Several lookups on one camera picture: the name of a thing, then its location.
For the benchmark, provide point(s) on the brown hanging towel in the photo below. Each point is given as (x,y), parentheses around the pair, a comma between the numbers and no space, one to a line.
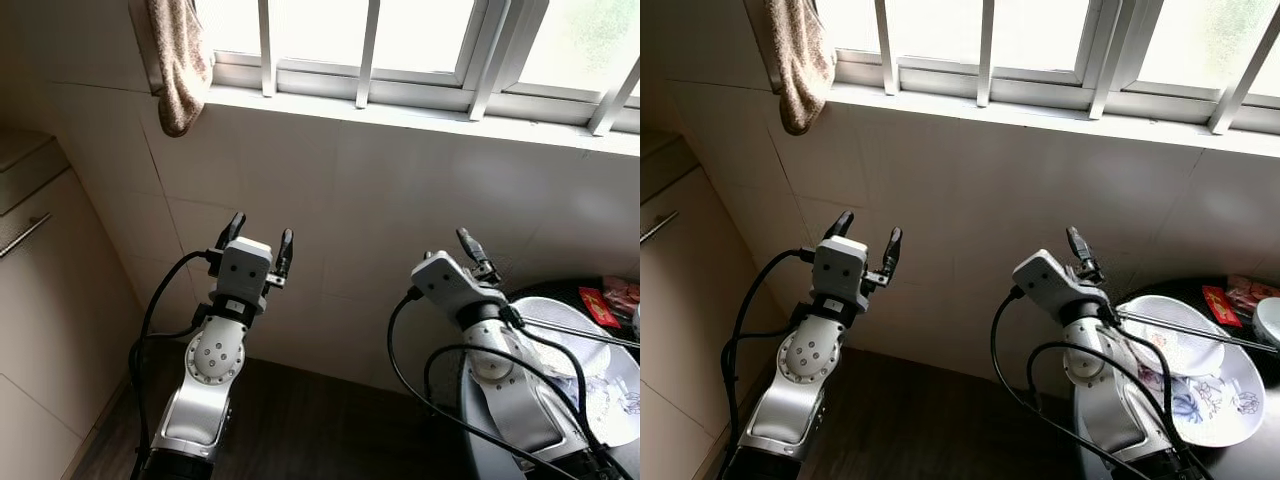
(180,70)
(800,70)

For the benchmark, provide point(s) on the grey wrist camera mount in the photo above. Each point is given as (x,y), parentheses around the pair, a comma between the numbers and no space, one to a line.
(840,265)
(243,268)
(1050,283)
(450,285)

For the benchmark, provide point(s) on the pale grey round container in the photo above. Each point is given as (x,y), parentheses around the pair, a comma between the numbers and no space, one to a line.
(1270,322)

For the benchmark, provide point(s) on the white blue floral plate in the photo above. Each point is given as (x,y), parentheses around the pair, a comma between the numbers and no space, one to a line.
(615,400)
(1225,400)

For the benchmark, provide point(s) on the beige kitchen counter cabinet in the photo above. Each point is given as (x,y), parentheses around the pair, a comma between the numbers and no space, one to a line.
(60,320)
(680,340)

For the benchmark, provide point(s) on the red packet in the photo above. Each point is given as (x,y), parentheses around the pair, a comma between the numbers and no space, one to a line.
(1222,306)
(600,308)

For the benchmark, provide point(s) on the white deep porcelain bowl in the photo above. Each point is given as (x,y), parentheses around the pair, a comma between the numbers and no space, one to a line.
(560,310)
(1170,308)

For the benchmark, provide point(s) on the pink printed packet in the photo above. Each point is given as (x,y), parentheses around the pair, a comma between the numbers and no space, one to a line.
(1258,290)
(625,292)

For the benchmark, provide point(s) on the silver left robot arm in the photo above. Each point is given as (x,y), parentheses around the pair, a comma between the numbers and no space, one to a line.
(215,355)
(808,355)

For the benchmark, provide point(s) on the thin metal utensil rod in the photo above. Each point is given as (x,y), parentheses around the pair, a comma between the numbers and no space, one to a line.
(1200,332)
(580,333)

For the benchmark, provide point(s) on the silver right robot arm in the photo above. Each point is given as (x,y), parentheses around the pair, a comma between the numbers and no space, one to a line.
(1110,400)
(520,400)

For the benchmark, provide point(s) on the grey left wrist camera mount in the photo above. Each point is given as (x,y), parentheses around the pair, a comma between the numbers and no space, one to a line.
(243,268)
(840,265)

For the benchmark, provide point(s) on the white barred window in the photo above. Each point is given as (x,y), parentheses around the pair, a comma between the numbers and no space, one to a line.
(1050,88)
(430,92)

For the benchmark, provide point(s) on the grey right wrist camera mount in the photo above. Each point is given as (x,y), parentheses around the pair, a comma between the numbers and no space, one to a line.
(450,285)
(1050,283)

